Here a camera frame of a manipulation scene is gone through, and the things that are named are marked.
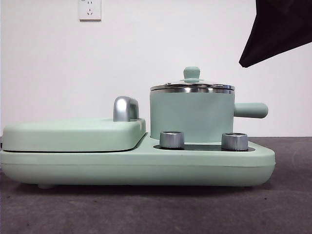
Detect glass pot lid green knob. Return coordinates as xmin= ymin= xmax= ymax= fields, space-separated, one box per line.
xmin=150 ymin=67 xmax=236 ymax=91

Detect silver control knob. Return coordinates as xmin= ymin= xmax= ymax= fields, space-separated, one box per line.
xmin=221 ymin=133 xmax=249 ymax=151
xmin=159 ymin=131 xmax=185 ymax=149

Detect black control panel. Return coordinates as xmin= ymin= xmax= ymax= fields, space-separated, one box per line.
xmin=153 ymin=143 xmax=255 ymax=151

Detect green breakfast machine base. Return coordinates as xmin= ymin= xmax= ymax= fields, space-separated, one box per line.
xmin=0 ymin=131 xmax=276 ymax=190

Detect green steamer pot with handle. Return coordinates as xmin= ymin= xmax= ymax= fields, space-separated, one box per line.
xmin=149 ymin=87 xmax=269 ymax=144

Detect silver grill cover handle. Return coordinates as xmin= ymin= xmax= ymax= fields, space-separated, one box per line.
xmin=113 ymin=97 xmax=140 ymax=122

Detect white wall socket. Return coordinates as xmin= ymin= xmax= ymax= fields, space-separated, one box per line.
xmin=78 ymin=0 xmax=102 ymax=22

